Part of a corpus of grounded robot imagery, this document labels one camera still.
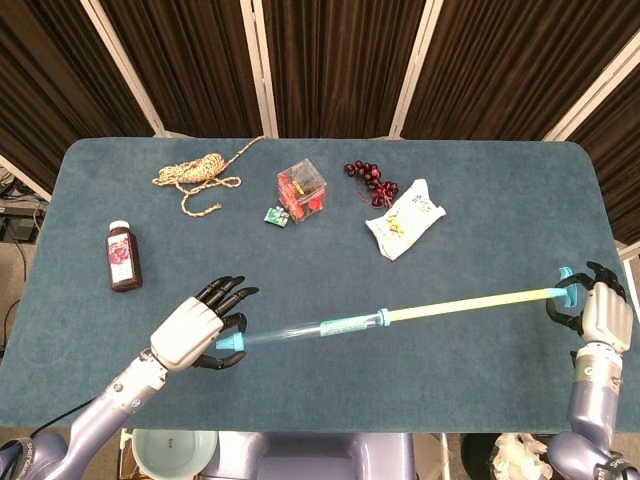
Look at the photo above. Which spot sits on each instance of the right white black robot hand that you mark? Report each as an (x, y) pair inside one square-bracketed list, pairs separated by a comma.
[(607, 317)]

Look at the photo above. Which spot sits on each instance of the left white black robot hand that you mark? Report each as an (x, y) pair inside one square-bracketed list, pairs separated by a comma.
[(185, 332)]

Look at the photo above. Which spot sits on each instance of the yellow rod with blue ends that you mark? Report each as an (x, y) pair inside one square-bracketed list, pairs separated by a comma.
[(450, 306)]

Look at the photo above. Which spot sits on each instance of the left lavender robot arm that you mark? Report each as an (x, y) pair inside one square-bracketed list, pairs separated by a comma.
[(110, 405)]

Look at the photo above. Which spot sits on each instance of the right lavender robot arm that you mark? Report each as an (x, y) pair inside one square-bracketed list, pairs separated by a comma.
[(592, 400)]

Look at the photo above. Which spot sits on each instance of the lavender robot base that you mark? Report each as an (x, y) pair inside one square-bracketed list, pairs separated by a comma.
[(310, 455)]

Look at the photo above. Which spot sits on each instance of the dark red juice bottle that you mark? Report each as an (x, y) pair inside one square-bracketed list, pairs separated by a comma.
[(122, 257)]

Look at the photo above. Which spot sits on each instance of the pale green plastic basin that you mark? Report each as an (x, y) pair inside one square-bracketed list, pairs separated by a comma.
[(172, 452)]

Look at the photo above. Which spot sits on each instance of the small green candy packet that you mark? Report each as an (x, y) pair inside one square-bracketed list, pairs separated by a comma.
[(276, 216)]

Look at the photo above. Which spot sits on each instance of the blue felt table mat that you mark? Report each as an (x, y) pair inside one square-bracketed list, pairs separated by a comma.
[(320, 260)]

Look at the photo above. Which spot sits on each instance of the white crumpled bin bag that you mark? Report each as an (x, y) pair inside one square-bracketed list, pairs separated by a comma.
[(520, 457)]

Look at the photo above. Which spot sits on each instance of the brown curtain screen panel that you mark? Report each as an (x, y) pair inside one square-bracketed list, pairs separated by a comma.
[(340, 65), (620, 150), (190, 65), (510, 65), (55, 85)]

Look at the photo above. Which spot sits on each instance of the clear cube box red contents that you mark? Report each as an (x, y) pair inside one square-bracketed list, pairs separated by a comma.
[(302, 192)]

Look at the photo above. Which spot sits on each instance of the black trash bin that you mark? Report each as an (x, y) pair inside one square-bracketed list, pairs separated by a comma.
[(477, 457)]

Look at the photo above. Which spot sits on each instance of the black electronics box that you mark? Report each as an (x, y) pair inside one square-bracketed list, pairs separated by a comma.
[(20, 229)]

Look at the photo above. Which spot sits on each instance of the white snack bag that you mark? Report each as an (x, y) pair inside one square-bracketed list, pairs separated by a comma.
[(405, 220)]

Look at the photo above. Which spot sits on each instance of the dark red grape bunch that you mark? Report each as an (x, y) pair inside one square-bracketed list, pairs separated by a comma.
[(372, 175)]

